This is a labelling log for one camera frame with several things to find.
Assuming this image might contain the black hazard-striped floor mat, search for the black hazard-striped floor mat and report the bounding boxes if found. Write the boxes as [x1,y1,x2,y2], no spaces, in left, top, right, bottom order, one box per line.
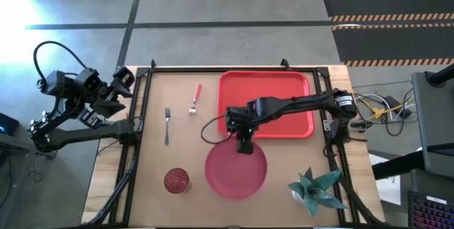
[331,23,454,68]
[321,0,454,23]

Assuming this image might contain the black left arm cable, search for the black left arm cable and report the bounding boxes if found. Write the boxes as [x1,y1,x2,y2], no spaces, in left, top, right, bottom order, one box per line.
[32,40,90,89]

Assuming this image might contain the black metal beam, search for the black metal beam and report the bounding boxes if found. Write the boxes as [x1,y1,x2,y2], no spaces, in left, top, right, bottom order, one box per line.
[371,150,426,181]

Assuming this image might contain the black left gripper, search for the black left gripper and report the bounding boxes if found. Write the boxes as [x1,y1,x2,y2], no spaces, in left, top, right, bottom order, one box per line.
[78,66,136,129]

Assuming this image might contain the black floor cable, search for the black floor cable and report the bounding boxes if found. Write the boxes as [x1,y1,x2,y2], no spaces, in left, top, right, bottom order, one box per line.
[384,86,416,138]

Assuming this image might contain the black pole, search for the black pole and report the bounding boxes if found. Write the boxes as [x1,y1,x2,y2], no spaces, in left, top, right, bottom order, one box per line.
[425,63,454,87]

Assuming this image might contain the yellow cable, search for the yellow cable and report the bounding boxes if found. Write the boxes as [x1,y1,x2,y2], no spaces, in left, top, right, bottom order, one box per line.
[364,96,416,122]

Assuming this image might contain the white paper sheet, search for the white paper sheet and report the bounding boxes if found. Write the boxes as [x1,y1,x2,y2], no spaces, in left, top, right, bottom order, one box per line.
[368,152,402,206]

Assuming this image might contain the pink round plate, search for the pink round plate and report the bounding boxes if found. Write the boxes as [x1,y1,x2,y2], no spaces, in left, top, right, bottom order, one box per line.
[204,139,268,201]

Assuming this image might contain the backlit keyboard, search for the backlit keyboard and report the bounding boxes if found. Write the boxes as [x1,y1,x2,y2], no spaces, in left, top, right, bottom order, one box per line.
[407,189,454,229]

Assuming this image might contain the black power adapter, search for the black power adapter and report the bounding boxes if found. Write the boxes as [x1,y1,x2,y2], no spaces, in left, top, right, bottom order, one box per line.
[384,95,402,112]

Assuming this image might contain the red plastic tray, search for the red plastic tray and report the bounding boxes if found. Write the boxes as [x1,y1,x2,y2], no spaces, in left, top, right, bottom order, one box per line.
[216,70,316,140]

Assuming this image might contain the black aluminium table frame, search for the black aluminium table frame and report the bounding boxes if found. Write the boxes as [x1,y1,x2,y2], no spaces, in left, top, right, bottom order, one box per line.
[80,58,387,229]

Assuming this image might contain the red translucent plastic cup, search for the red translucent plastic cup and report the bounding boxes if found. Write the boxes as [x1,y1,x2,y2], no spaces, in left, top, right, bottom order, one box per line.
[163,167,193,195]

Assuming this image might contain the all-metal iridescent fork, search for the all-metal iridescent fork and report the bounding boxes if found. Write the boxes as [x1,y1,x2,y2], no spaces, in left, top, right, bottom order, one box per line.
[164,107,172,147]

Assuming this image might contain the black device with blue light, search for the black device with blue light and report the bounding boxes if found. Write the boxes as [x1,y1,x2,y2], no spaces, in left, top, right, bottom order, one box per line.
[0,112,20,138]

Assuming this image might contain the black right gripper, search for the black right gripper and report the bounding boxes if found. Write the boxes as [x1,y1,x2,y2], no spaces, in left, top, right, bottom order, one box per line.
[226,101,260,155]

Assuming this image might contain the white plant pot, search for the white plant pot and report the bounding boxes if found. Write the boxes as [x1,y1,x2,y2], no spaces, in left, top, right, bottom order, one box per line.
[291,189,306,206]

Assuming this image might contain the white cable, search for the white cable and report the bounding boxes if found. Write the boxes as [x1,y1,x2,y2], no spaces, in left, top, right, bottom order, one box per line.
[353,93,393,117]

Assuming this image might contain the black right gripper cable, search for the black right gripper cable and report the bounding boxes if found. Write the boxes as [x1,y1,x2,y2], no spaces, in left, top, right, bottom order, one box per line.
[200,113,236,146]

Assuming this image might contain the grey cart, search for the grey cart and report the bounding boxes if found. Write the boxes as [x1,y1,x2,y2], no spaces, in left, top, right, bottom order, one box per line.
[411,71,454,180]

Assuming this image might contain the green artificial plant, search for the green artificial plant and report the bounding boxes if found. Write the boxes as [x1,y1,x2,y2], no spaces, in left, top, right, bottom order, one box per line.
[287,167,348,218]

